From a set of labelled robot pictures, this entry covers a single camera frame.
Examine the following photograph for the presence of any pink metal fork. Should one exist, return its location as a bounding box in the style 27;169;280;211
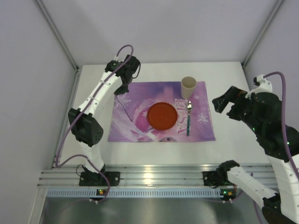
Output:
116;96;133;122

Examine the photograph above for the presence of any teal handled metal spoon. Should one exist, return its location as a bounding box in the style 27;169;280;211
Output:
186;101;193;136

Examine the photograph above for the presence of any purple Elsa placemat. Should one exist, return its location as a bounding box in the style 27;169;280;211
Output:
108;82;215;143

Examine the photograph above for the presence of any beige plastic cup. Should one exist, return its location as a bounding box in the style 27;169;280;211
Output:
181;77;197;99

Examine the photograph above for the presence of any red round plate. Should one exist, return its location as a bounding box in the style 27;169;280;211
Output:
147;102;178;131

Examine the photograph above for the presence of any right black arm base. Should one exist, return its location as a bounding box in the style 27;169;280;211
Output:
202;171;225;189

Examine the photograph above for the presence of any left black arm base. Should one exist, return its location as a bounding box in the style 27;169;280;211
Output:
79;171;120;187

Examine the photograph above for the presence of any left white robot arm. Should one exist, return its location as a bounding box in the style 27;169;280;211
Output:
68;55;141;173

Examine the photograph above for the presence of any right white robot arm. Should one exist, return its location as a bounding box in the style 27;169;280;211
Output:
212;86;299;224

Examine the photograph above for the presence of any left aluminium corner post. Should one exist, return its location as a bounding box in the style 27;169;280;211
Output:
35;0;80;70

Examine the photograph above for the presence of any aluminium corner post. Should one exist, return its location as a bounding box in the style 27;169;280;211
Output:
241;0;285;69
35;0;80;70

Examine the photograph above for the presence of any aluminium mounting rail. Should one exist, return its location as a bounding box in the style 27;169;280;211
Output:
37;164;278;188

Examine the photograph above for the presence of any right aluminium corner post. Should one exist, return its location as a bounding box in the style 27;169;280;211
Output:
241;0;285;69

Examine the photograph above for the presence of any slotted grey cable duct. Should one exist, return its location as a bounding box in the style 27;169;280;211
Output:
47;188;235;198

